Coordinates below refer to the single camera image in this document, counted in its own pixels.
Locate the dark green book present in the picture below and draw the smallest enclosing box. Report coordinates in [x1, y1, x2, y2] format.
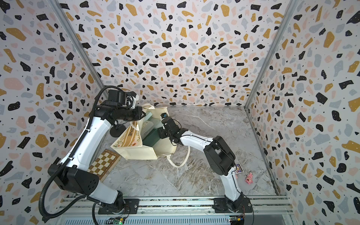
[142, 128, 160, 147]

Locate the light mint pencil case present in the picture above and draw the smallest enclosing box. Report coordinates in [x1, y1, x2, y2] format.
[141, 112, 162, 138]

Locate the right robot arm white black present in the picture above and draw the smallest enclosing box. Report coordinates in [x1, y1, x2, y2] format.
[157, 113, 253, 213]

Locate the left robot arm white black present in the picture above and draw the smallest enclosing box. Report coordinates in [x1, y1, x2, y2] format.
[39, 105, 146, 218]

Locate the wooden chessboard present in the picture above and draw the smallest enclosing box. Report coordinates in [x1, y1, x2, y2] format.
[87, 149, 121, 182]

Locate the playing card box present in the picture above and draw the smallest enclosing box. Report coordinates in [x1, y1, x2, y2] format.
[234, 163, 243, 174]

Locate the small pink toy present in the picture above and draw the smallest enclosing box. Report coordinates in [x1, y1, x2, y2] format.
[245, 172, 253, 185]

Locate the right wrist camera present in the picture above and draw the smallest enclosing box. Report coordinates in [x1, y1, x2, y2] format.
[160, 113, 168, 119]

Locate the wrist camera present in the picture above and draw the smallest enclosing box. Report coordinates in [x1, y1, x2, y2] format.
[160, 113, 168, 119]
[107, 90, 139, 109]

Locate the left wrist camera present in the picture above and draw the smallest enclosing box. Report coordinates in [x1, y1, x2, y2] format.
[107, 90, 139, 109]

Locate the black corrugated cable conduit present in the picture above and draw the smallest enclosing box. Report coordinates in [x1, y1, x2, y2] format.
[38, 85, 124, 223]

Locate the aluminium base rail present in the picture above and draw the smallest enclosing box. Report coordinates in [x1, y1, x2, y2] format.
[52, 196, 297, 225]

